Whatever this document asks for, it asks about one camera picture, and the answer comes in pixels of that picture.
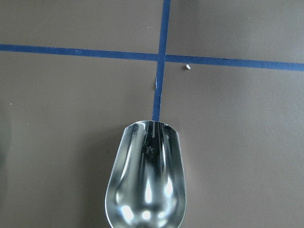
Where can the silver metal ice scoop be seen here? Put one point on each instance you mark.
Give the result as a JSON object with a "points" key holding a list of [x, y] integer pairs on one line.
{"points": [[147, 188]]}

